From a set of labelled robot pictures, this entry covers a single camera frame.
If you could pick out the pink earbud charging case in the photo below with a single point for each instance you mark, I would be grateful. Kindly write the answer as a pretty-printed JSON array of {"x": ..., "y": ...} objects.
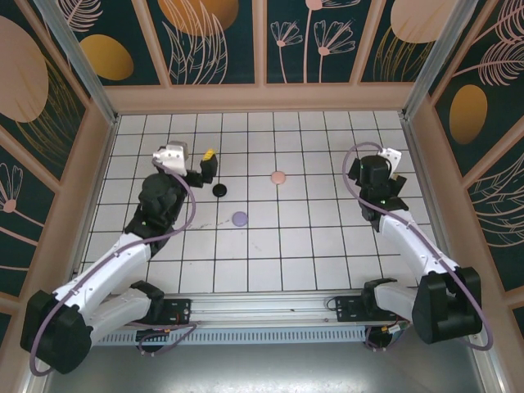
[{"x": 278, "y": 177}]

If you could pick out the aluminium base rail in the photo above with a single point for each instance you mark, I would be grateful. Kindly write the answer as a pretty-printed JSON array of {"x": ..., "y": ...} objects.
[{"x": 266, "y": 305}]

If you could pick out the aluminium frame post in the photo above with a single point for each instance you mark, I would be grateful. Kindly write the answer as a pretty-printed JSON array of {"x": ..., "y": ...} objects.
[
  {"x": 434, "y": 57},
  {"x": 82, "y": 69}
]

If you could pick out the green circuit board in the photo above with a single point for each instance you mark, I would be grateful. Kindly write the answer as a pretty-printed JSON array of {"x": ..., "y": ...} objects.
[{"x": 396, "y": 328}]

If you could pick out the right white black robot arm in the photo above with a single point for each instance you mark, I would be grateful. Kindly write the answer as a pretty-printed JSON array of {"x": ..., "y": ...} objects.
[{"x": 409, "y": 241}]

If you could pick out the aluminium side rail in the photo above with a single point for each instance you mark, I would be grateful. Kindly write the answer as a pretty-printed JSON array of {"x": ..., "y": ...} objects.
[{"x": 432, "y": 204}]

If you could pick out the purple earbud charging case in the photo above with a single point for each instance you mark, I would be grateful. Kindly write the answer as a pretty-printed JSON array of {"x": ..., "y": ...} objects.
[{"x": 240, "y": 219}]

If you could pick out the grey metal sheet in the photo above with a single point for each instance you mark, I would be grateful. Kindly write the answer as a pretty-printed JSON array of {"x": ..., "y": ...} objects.
[{"x": 266, "y": 368}]

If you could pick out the black earbud charging case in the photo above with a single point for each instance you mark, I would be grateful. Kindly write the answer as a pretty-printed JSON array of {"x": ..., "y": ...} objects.
[{"x": 220, "y": 190}]

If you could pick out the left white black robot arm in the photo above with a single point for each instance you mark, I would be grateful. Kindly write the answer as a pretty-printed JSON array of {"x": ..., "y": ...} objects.
[{"x": 114, "y": 266}]

